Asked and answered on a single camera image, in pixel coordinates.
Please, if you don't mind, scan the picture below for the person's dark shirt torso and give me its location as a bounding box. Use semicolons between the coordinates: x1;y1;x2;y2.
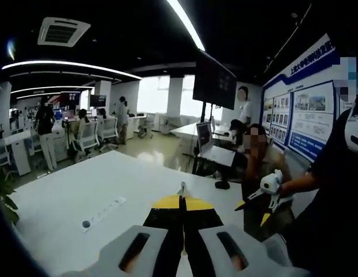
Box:
282;95;358;277

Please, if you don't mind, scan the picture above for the white chest-worn device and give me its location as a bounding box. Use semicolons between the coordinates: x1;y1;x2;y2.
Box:
344;113;358;152

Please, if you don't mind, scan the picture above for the white laptop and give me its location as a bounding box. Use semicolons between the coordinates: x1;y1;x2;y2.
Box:
200;145;236;167

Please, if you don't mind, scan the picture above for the blue framed wall poster board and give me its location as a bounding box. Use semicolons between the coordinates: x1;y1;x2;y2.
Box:
260;33;341;163

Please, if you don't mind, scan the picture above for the small desk monitor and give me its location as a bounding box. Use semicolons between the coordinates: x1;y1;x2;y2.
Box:
196;121;215;154

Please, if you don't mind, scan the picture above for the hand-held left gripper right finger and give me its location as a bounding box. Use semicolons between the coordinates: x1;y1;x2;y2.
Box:
183;194;310;277

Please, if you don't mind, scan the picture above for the long curved ceiling light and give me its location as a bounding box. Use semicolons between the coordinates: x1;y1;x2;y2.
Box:
1;59;143;81

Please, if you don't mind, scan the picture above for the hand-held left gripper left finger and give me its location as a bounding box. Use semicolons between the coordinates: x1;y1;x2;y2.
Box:
62;194;186;277

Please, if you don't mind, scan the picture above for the white mesh office chair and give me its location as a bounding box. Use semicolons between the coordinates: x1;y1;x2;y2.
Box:
98;116;120;152
76;120;100;155

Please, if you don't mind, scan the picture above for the ceiling air conditioner unit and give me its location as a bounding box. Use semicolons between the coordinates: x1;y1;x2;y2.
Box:
37;17;92;47

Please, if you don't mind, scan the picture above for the straight ceiling light strip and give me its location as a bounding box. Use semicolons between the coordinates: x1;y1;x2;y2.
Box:
166;0;206;52

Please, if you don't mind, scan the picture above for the white table cable cover strip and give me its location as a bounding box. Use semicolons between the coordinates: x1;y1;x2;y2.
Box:
80;195;127;233

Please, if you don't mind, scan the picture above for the white low cabinet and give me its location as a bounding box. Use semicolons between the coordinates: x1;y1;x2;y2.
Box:
5;129;33;177

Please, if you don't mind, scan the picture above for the black screen on stand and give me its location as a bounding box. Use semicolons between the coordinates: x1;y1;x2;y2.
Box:
192;50;238;174

